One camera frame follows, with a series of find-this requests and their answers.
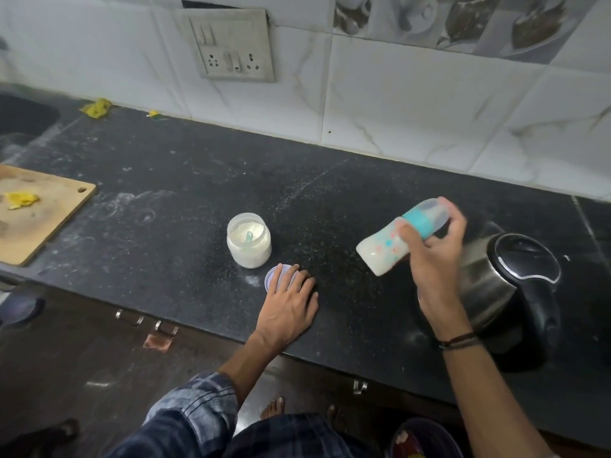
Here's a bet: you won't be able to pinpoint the person's right hand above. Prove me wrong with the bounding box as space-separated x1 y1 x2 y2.
395 197 474 342

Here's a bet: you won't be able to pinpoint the person's left hand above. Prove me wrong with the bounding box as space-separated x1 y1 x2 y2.
253 263 320 354

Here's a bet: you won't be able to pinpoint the lavender round jar lid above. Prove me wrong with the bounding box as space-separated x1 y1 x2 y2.
264 263 300 293

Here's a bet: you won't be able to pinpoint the steel black electric kettle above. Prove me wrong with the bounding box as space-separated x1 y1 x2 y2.
459 221 563 370

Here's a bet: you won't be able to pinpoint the teal baby bottle cap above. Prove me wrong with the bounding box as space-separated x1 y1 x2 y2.
402 198 451 239

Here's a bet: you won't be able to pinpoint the clear baby bottle teal print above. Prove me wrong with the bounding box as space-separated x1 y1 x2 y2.
355 216 416 277

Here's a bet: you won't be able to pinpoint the glass jar of white powder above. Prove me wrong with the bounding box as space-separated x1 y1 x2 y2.
226 212 272 270

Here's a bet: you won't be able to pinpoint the person's right forearm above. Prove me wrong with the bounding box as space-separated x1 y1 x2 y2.
439 336 554 458

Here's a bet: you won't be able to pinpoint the person's left forearm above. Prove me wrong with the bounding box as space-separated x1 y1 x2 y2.
218 332 287 408

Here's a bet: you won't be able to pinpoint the person's left foot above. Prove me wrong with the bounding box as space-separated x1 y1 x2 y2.
259 396 285 421

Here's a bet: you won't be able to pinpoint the black wrist bands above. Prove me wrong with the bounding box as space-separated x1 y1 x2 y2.
437 332 483 351

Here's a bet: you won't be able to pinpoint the blue plaid shirt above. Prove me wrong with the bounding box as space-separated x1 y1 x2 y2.
102 372 239 458

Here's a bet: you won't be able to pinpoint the purple waste bin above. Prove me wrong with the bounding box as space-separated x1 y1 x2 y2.
389 417 465 458

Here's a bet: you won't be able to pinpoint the wooden cutting board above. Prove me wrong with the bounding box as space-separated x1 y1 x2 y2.
0 164 98 267

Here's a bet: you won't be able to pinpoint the clear blue round lid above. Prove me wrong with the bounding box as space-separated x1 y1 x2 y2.
0 293 45 329

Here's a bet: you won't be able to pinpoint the crumpled yellow cloth scrap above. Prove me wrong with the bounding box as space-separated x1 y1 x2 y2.
80 97 113 120

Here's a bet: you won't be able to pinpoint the yellow peel scrap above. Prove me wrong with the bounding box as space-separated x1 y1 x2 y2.
3 191 41 211

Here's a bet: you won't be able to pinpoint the black kitchen sink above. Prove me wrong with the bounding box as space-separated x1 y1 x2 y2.
0 92 62 148

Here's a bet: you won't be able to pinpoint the grey wall switch socket plate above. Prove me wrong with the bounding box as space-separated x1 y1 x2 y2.
179 8 277 83

